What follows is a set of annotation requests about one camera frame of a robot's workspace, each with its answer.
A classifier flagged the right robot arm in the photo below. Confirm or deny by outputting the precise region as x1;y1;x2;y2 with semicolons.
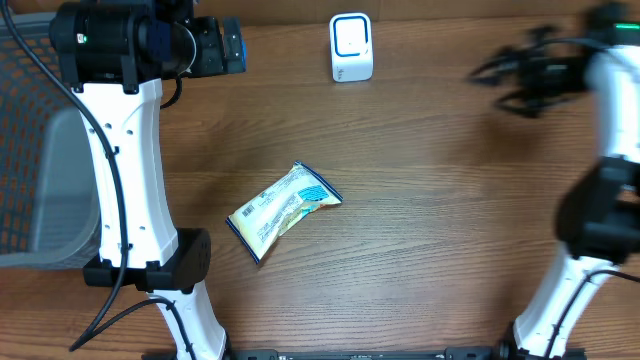
446;1;639;359

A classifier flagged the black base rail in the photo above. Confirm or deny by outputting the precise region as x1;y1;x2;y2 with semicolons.
142;347;587;360

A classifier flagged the white barcode scanner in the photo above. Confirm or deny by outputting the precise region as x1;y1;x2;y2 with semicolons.
329;12;374;83

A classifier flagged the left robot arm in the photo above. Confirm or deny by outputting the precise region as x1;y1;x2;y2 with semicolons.
49;1;246;359

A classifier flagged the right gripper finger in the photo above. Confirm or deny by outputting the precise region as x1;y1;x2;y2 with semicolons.
494;92;549;118
467;46;525;85

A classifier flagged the yellow white snack bag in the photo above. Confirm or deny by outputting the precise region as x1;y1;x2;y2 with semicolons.
226;161;343;264

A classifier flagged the grey plastic shopping basket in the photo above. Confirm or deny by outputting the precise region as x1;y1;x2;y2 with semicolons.
1;28;100;270

